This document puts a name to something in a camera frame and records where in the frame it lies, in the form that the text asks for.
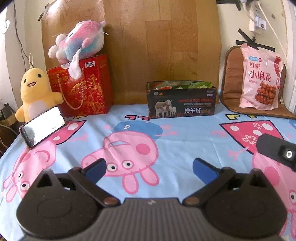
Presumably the black smartphone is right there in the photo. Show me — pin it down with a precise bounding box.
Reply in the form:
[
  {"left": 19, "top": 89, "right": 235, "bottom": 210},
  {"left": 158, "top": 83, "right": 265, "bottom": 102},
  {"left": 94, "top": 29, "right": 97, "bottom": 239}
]
[{"left": 20, "top": 106, "right": 66, "bottom": 149}]

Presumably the brown seat cushion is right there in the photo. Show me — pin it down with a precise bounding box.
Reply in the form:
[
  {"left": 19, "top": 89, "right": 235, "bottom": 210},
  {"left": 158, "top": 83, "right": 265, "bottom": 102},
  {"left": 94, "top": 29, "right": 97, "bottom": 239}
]
[{"left": 221, "top": 44, "right": 295, "bottom": 120}]

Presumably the red gift bag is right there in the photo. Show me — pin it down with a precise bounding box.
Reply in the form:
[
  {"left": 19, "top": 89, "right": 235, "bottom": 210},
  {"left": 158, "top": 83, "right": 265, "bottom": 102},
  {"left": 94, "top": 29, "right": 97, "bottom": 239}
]
[{"left": 48, "top": 54, "right": 114, "bottom": 118}]

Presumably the black sheep print box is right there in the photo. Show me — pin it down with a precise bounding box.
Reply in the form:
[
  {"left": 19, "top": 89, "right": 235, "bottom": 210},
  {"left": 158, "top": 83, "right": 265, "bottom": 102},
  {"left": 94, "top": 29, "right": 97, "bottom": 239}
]
[{"left": 146, "top": 80, "right": 217, "bottom": 118}]

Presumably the red orange snack packet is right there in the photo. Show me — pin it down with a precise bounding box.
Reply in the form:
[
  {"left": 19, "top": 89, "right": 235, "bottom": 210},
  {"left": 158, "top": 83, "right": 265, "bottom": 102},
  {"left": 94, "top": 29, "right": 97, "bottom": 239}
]
[{"left": 153, "top": 81, "right": 173, "bottom": 90}]

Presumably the wooden board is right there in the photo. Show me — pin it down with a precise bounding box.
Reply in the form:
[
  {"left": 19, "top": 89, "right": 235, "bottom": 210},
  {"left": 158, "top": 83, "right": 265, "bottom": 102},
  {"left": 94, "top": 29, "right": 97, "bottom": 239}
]
[{"left": 41, "top": 0, "right": 221, "bottom": 104}]

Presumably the pink twisted snack bag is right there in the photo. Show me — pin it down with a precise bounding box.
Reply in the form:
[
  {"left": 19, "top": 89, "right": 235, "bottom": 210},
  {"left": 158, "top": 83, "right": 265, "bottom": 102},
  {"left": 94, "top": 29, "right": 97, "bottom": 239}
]
[{"left": 239, "top": 44, "right": 283, "bottom": 111}]

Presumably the cartoon pig tablecloth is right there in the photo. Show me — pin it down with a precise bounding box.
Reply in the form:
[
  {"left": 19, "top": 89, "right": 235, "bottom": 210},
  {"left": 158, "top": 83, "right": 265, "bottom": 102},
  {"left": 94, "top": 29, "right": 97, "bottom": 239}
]
[{"left": 1, "top": 105, "right": 295, "bottom": 240}]

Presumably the yellow duck plush toy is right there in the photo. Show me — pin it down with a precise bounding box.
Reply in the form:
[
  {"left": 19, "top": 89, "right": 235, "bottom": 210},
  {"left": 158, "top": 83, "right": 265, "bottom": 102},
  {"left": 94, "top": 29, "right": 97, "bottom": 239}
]
[{"left": 15, "top": 57, "right": 64, "bottom": 123}]

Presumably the pink blue plush toy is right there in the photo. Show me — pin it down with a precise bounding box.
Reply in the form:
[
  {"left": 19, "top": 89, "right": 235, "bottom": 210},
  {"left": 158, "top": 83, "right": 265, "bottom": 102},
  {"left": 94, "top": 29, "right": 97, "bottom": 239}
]
[{"left": 48, "top": 20, "right": 106, "bottom": 80}]

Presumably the light green snack packet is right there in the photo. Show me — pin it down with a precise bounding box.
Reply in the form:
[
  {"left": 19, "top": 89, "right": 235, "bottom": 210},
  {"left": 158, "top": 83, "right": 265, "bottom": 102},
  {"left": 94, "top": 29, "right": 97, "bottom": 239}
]
[{"left": 188, "top": 81, "right": 212, "bottom": 89}]

